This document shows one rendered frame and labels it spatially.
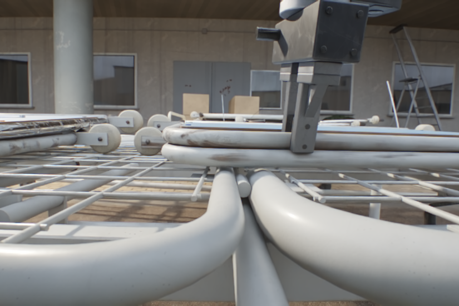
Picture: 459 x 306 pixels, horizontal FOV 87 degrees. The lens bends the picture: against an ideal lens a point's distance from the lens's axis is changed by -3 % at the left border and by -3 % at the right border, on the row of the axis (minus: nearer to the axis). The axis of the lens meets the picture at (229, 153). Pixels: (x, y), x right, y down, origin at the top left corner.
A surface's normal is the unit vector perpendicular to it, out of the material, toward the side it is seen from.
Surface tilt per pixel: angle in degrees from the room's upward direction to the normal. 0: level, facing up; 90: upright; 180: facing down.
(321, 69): 103
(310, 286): 90
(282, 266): 90
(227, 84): 90
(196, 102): 90
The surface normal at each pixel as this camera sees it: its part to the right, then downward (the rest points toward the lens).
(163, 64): 0.01, 0.08
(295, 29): -0.99, -0.01
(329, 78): 0.12, 0.31
